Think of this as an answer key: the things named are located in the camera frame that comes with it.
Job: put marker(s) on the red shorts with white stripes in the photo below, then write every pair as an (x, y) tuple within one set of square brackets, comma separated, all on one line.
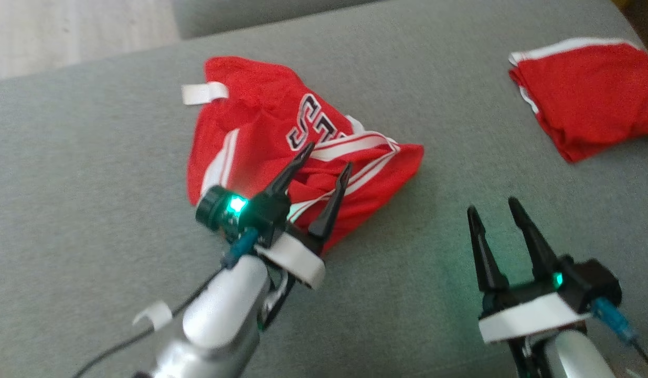
[(591, 94)]

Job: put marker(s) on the red basketball jersey white trim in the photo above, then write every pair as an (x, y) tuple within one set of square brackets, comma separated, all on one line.
[(250, 126)]

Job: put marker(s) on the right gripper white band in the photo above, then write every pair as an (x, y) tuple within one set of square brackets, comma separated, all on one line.
[(533, 315)]

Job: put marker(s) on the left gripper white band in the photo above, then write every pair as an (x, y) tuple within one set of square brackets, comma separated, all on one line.
[(292, 257)]

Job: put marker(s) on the grey sofa section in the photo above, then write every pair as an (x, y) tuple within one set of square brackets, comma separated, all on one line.
[(261, 13)]

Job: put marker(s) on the grey fabric sofa seat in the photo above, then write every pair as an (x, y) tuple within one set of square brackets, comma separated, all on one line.
[(93, 157)]

